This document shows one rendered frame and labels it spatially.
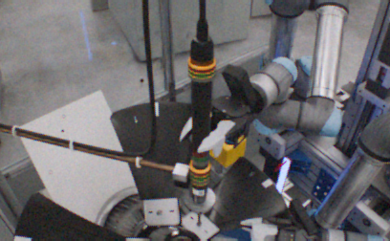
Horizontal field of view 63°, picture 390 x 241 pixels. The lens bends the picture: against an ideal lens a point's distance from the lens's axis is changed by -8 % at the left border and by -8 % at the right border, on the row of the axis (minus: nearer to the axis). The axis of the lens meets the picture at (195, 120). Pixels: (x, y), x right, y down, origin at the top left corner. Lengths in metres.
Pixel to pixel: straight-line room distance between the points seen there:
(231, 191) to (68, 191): 0.45
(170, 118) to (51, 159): 0.36
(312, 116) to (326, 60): 0.16
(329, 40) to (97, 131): 0.68
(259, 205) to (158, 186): 0.29
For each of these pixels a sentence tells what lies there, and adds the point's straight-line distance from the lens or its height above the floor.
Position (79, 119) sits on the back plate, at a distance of 0.99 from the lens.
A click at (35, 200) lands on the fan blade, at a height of 1.42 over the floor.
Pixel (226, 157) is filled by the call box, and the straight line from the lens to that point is 1.22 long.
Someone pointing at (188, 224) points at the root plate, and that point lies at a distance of 0.88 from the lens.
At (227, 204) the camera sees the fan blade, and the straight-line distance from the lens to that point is 0.91.
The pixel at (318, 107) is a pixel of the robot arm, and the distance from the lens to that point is 0.87.
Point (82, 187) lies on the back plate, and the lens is 0.99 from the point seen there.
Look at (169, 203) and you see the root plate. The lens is 0.81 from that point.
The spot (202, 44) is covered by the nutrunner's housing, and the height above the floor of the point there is 1.70.
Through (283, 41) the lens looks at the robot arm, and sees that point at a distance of 1.19.
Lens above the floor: 1.94
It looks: 42 degrees down
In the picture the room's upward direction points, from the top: straight up
